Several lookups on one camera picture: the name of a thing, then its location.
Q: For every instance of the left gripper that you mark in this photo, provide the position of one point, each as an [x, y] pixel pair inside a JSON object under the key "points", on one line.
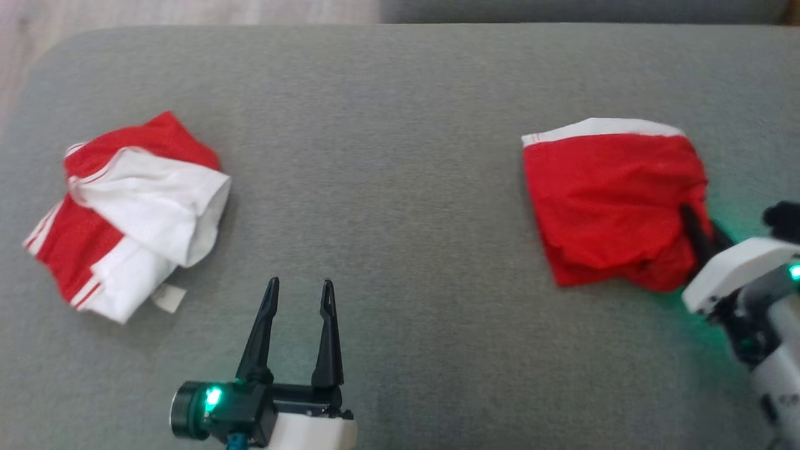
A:
{"points": [[250, 412]]}

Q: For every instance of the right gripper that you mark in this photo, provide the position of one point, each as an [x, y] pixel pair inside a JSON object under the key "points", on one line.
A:
{"points": [[744, 269]]}

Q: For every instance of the red garment with white band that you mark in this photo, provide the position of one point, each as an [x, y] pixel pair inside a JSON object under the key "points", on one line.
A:
{"points": [[612, 200]]}

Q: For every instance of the red and white striped garment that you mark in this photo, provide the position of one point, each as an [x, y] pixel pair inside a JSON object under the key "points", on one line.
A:
{"points": [[150, 200]]}

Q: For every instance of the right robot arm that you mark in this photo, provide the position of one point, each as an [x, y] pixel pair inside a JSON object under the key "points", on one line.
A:
{"points": [[778, 350]]}

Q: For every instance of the small grey sofa cushion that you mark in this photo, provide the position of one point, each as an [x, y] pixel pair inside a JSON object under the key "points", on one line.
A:
{"points": [[562, 9]]}

